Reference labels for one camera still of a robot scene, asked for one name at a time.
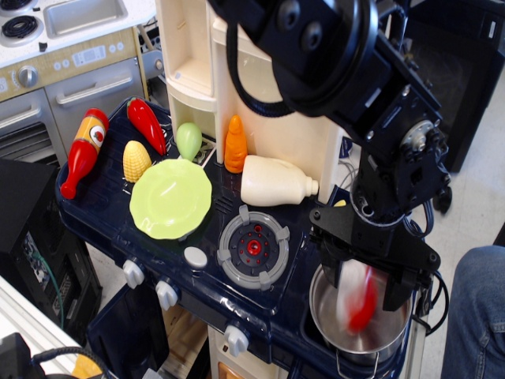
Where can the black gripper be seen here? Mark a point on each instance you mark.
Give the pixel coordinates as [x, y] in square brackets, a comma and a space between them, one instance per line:
[341, 235]

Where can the red and white toy sushi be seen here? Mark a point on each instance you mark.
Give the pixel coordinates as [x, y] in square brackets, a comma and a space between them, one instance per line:
[357, 297]

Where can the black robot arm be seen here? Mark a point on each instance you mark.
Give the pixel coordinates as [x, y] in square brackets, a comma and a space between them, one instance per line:
[332, 59]

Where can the stainless steel pot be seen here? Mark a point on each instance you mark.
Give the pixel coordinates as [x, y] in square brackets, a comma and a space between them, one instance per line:
[361, 353]

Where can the yellow toy squeeze bottle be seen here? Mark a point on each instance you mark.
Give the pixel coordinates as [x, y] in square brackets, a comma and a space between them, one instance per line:
[339, 204]

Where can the grey toy stove burner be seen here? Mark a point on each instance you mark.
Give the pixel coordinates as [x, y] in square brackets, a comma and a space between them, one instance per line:
[253, 249]

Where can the blue jeans leg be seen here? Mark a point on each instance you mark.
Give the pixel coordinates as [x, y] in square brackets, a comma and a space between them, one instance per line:
[474, 345]

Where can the cream toy milk bottle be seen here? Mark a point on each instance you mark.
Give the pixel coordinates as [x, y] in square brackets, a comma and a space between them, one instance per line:
[267, 182]

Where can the grey right stove knob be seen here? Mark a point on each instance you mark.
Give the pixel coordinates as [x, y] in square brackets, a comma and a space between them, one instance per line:
[236, 340]

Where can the grey stove knob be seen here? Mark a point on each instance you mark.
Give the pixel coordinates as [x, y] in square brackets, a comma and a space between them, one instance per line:
[236, 340]
[133, 274]
[168, 295]

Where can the grey round toy button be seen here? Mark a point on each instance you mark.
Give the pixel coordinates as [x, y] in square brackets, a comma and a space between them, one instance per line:
[195, 257]

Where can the orange toy carrot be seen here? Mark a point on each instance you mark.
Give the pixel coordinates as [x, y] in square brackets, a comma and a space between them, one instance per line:
[236, 149]

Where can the grey middle stove knob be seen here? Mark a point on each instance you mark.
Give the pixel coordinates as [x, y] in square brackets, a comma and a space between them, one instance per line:
[168, 295]

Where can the light green toy plate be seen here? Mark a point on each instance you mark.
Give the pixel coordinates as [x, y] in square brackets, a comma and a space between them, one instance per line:
[171, 199]

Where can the navy blue toy kitchen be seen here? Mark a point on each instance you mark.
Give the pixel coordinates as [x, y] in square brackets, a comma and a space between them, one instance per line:
[277, 322]

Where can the light green toy pear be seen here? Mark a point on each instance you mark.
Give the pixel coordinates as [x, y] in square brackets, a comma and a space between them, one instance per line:
[188, 139]

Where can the grey left stove knob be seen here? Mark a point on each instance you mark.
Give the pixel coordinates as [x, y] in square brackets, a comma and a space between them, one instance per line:
[133, 274]

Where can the black monitor screen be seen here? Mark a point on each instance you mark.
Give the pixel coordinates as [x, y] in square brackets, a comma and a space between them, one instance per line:
[459, 49]

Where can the cream toy kitchen shelf tower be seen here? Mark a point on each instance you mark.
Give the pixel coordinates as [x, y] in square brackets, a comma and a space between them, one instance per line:
[200, 90]

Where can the yellow toy corn cob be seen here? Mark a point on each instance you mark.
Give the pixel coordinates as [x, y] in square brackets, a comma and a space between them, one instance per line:
[136, 161]

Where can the red toy chili pepper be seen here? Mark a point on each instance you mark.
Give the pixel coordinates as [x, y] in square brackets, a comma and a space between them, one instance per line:
[144, 120]

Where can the yellow toy on table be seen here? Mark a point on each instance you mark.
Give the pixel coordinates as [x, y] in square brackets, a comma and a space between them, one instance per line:
[86, 368]

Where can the red toy ketchup bottle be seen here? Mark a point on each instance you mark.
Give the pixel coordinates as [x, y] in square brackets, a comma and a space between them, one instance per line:
[84, 150]

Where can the black computer case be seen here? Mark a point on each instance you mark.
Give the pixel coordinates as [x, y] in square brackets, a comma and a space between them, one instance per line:
[47, 263]

